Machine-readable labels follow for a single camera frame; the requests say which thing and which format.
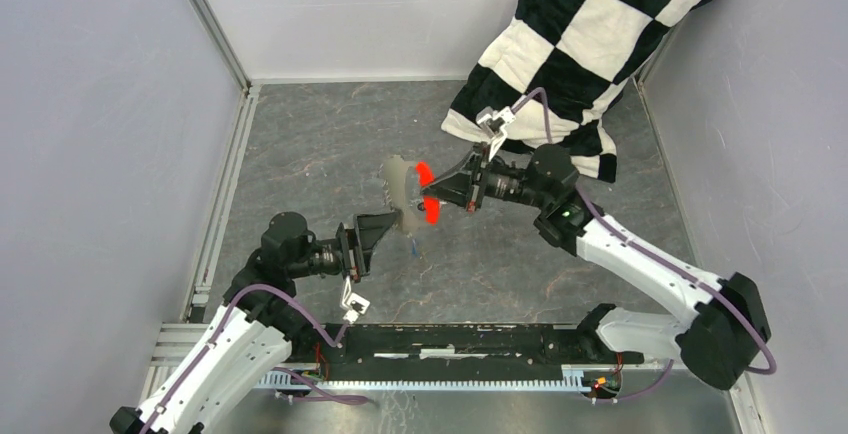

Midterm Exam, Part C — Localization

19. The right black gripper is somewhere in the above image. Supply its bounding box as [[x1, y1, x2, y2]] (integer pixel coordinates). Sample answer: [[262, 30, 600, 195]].
[[421, 142, 550, 214]]

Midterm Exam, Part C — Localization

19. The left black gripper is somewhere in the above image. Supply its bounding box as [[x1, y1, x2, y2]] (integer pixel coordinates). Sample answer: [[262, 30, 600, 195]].
[[288, 211, 399, 283]]

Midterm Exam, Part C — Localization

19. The red key tag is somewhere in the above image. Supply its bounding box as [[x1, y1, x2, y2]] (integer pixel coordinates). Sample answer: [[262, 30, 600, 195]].
[[415, 161, 441, 225]]

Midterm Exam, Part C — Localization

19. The metal key holder plate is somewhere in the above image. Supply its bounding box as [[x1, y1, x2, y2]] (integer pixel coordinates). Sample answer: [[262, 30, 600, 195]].
[[380, 154, 425, 236]]

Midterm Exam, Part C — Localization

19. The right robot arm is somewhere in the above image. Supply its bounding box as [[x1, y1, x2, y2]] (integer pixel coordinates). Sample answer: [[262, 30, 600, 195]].
[[421, 143, 777, 390]]

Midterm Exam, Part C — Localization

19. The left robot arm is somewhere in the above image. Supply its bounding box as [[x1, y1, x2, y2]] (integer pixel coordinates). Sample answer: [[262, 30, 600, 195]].
[[109, 210, 401, 433]]

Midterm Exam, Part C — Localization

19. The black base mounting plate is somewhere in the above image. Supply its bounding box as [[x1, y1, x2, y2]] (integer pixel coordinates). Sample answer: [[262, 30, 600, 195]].
[[287, 324, 645, 382]]

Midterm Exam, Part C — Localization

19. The black white checkered blanket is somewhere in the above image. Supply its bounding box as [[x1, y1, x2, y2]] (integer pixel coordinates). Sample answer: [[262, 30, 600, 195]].
[[441, 0, 713, 183]]

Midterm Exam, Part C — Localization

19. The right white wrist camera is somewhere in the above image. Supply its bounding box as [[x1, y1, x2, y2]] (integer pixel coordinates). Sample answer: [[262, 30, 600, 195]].
[[475, 107, 516, 160]]

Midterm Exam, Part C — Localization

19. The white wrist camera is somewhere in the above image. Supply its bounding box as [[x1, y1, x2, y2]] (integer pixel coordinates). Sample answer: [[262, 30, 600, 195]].
[[475, 107, 516, 160], [340, 277, 370, 325]]

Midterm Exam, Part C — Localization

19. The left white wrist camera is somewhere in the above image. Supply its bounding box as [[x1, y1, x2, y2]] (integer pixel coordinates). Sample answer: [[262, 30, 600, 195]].
[[340, 277, 370, 325]]

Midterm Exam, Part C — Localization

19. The slotted cable duct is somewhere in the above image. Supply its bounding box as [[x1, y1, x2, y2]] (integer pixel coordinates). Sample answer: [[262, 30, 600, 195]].
[[251, 368, 624, 393]]

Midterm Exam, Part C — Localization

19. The aluminium frame rail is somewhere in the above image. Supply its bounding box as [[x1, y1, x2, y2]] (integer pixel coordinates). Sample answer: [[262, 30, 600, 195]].
[[188, 0, 253, 92]]

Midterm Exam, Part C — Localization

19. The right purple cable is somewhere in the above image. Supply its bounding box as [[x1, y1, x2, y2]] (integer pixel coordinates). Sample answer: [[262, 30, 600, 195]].
[[510, 87, 778, 404]]

